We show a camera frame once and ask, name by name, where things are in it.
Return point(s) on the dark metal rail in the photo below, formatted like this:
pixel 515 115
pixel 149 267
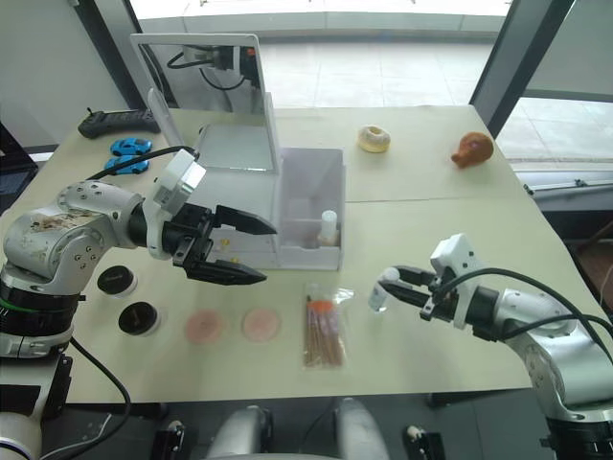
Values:
pixel 565 189

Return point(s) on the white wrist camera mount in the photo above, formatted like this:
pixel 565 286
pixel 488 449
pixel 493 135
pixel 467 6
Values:
pixel 179 177
pixel 455 254

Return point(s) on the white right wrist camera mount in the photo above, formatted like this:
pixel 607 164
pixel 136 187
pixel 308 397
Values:
pixel 455 254

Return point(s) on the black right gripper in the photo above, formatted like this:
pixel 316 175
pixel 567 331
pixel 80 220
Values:
pixel 443 302

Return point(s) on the white drawer with gold knob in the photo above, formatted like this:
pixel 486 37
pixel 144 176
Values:
pixel 265 261
pixel 249 242

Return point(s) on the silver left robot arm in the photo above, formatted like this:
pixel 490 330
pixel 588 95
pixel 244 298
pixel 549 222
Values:
pixel 57 239

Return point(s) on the grey rounded robot leg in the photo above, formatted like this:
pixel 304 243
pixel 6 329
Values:
pixel 242 433
pixel 361 429

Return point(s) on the small amber white-capped bottle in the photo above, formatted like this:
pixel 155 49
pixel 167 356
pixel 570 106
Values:
pixel 328 225

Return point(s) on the white makeup organizer with mirror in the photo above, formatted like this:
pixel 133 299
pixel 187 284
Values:
pixel 306 191

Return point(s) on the brush set in clear bag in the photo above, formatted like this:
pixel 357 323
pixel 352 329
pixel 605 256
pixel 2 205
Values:
pixel 323 330

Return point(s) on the small clear white-capped bottle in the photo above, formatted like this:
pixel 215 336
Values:
pixel 378 297

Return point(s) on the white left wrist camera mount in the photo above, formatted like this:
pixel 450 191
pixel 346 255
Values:
pixel 179 177

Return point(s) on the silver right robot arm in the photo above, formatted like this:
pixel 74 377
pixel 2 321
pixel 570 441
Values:
pixel 551 354

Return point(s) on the black window pillar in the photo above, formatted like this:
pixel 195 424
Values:
pixel 519 62
pixel 112 48

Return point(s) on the blue toy car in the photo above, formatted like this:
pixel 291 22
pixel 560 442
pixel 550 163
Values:
pixel 131 145
pixel 125 165

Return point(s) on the cream toy donut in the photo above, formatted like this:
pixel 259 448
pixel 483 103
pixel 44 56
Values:
pixel 374 140

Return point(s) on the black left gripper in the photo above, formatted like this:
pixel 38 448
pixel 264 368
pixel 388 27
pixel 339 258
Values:
pixel 189 235

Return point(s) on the orange toy drumstick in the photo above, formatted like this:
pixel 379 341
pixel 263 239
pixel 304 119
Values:
pixel 474 149

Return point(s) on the round pink makeup sponge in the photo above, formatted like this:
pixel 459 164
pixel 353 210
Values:
pixel 206 326
pixel 262 325

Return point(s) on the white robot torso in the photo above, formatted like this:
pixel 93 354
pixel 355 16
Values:
pixel 16 438

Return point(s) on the round black compact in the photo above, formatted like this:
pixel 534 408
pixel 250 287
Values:
pixel 116 280
pixel 138 318

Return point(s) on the black remote controller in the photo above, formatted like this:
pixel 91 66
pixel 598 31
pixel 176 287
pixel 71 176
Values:
pixel 120 123

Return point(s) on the black equipment case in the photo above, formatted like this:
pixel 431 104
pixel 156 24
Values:
pixel 14 172

